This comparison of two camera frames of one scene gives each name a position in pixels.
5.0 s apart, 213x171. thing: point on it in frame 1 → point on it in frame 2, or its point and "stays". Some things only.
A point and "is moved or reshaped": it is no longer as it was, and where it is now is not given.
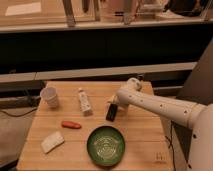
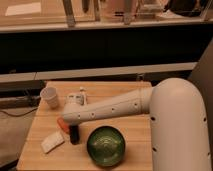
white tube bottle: x=85 y=104 stays
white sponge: x=52 y=141 stays
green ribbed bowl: x=106 y=146 stays
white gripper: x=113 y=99 → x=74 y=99
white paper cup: x=50 y=94 stays
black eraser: x=111 y=113 is moved or reshaped
